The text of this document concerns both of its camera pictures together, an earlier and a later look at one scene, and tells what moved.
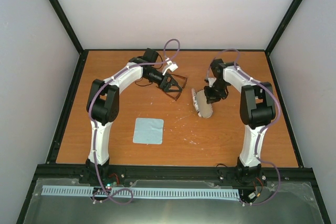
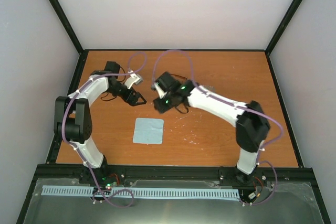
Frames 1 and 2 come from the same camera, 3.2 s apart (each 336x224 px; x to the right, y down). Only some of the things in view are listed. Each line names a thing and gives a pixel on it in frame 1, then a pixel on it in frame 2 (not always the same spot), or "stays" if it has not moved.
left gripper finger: x=170 y=90 -> x=138 y=103
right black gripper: x=211 y=98 -> x=160 y=107
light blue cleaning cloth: x=148 y=130 stays
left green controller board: x=108 y=186 stays
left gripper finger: x=175 y=83 -> x=142 y=97
